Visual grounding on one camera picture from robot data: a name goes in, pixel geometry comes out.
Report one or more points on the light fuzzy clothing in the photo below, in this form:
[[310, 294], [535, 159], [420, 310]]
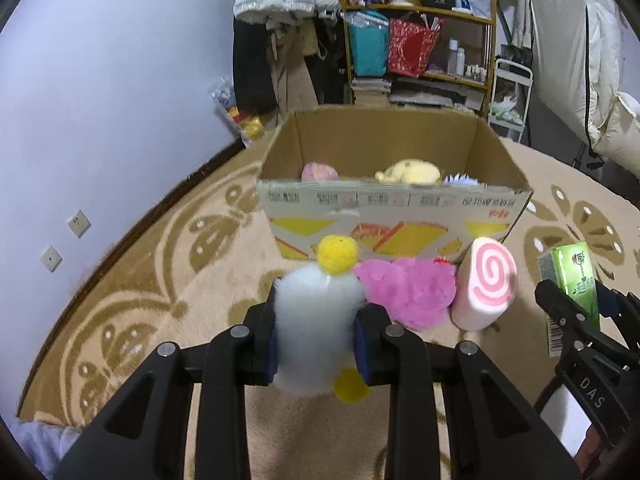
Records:
[[40, 445]]

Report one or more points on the beige hanging trousers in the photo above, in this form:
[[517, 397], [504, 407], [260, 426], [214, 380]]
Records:
[[295, 70]]

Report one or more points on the stack of books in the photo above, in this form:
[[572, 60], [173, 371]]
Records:
[[371, 91]]

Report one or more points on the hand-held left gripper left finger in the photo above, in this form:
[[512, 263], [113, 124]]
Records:
[[260, 355]]

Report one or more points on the black hanging garment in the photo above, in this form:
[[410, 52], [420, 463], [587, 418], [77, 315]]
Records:
[[332, 60], [252, 70]]

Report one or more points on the large wall socket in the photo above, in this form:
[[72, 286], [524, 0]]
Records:
[[80, 223]]

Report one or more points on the white plush with yellow pompom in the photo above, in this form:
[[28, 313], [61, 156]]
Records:
[[315, 320]]

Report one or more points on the small wall socket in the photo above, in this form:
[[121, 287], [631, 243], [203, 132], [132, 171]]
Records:
[[51, 258]]

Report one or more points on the short white bottle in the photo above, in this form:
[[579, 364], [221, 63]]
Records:
[[461, 62]]

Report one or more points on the pile of papers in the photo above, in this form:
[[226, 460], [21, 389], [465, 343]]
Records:
[[430, 95]]

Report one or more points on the pink swirl roll cushion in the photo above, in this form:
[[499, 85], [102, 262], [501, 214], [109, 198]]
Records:
[[487, 272]]

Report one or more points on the small pink plush toy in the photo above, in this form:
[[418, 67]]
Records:
[[320, 171]]

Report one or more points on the yellow plush toy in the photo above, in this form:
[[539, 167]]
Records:
[[407, 172]]

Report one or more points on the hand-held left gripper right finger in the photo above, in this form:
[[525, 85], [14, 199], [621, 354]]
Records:
[[367, 350]]

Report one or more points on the printed cardboard box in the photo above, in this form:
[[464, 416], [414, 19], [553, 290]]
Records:
[[400, 210]]

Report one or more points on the green carton box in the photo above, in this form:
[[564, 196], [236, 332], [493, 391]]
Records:
[[575, 270]]

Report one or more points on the red patterned bag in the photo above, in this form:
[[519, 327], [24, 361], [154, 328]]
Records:
[[412, 47]]

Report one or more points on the white-haired plush doll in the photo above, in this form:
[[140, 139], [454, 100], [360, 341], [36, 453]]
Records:
[[461, 181]]

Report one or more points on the clear bag of toys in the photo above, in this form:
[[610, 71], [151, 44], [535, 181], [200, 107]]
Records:
[[237, 110]]

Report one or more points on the row of small bottles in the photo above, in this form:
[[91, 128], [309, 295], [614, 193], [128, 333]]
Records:
[[476, 72]]

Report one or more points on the wooden shelf unit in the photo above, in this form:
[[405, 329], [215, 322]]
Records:
[[492, 35]]

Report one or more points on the white trolley cart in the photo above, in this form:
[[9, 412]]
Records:
[[525, 90]]

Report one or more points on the tall white bottle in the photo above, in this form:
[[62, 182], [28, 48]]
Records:
[[453, 57]]

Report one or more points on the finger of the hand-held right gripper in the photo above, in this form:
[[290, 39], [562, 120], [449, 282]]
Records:
[[557, 307], [622, 305]]

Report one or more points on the pink fluffy plush toy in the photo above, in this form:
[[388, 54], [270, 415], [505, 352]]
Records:
[[405, 290]]

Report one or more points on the teal bag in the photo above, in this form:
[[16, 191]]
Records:
[[369, 47]]

